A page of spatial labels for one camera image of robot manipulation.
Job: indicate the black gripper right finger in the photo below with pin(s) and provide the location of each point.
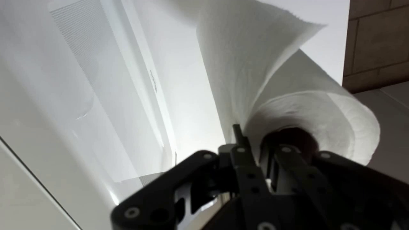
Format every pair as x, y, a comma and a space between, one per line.
340, 196

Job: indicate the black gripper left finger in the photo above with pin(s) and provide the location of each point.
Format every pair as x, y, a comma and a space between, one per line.
158, 200

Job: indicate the white paper towel roll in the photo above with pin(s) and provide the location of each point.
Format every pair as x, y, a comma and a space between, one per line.
298, 107

